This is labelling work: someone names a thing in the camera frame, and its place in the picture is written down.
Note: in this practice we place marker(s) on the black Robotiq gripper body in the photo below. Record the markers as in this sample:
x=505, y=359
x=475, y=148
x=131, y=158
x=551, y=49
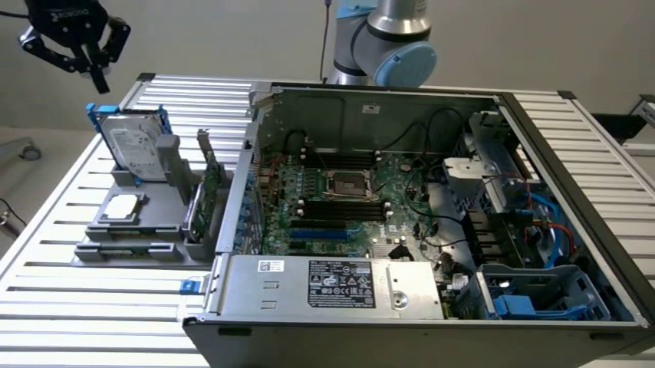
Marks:
x=64, y=21

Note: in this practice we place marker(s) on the green RAM stick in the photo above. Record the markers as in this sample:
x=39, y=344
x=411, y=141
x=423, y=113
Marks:
x=126, y=252

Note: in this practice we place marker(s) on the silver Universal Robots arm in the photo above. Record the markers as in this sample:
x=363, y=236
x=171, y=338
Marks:
x=381, y=42

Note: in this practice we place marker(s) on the silver chipset heatsink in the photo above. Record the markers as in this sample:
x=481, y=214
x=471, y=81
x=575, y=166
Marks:
x=397, y=252

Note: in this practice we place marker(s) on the grey parts rack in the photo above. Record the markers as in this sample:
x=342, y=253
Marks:
x=163, y=191

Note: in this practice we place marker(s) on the silver CPU chip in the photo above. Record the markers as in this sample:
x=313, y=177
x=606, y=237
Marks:
x=122, y=207

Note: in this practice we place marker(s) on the blue expansion slot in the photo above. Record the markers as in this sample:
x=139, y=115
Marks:
x=319, y=233

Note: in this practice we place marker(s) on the black RAM slot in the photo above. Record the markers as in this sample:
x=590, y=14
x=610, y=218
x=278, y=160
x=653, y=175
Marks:
x=345, y=164
x=343, y=202
x=345, y=160
x=346, y=217
x=345, y=151
x=345, y=212
x=345, y=207
x=345, y=155

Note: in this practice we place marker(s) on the CPU socket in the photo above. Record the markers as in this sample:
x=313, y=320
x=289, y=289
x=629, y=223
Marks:
x=349, y=184

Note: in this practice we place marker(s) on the black expansion slot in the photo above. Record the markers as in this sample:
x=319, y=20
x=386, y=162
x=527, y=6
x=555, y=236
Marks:
x=318, y=224

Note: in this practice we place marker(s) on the blue case latch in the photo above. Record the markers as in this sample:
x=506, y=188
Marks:
x=189, y=286

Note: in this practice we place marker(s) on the grey disk bay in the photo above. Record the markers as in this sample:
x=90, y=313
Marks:
x=542, y=283

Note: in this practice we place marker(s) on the green motherboard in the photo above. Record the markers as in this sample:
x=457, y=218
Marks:
x=313, y=188

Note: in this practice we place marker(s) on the green graphics card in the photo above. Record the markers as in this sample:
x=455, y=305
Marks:
x=205, y=191

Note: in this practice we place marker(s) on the silver power supply unit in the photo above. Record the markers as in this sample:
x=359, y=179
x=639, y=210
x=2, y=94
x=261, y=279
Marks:
x=333, y=285

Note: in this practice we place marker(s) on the aluminium profile bar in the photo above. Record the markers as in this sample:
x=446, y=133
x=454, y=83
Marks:
x=643, y=111

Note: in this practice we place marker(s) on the black bracket beside table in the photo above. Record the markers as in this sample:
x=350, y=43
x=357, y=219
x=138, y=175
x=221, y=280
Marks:
x=617, y=128

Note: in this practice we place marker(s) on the open black PC case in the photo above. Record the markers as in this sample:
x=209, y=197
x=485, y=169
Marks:
x=410, y=341

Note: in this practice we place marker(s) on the hard disk in blue carrier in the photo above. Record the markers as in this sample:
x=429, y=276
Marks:
x=134, y=147

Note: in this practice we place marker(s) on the silver metal drive cage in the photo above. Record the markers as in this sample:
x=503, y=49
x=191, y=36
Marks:
x=491, y=168

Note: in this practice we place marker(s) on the grey caster wheel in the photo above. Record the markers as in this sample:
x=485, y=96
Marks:
x=31, y=152

